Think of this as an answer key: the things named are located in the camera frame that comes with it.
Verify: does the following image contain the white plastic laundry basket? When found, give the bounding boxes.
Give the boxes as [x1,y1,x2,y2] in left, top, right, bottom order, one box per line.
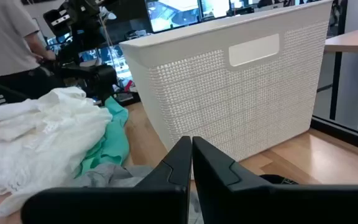
[119,0,334,162]

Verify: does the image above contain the grey garment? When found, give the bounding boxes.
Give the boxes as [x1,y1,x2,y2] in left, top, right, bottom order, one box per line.
[62,162,204,224]

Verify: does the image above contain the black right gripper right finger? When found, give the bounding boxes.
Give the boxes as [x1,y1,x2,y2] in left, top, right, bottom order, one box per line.
[192,136,358,224]

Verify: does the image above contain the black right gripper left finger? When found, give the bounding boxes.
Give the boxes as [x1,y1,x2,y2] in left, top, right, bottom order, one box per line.
[20,136,193,224]

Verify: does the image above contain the white lace garment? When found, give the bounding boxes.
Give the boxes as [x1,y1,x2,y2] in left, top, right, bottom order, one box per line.
[0,86,114,218]

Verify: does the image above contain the person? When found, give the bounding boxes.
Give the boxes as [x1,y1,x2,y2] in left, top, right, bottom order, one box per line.
[0,0,58,103]

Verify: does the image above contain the lit computer monitor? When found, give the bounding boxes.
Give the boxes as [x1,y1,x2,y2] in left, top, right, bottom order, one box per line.
[144,0,202,34]
[201,0,254,19]

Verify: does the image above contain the wooden office desk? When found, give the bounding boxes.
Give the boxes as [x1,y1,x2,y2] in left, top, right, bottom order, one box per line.
[324,24,358,121]

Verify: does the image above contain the black striped sock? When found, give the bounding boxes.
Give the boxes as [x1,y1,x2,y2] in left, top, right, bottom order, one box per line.
[259,174,298,186]

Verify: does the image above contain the teal garment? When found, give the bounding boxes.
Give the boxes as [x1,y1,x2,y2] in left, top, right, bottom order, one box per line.
[75,96,131,179]

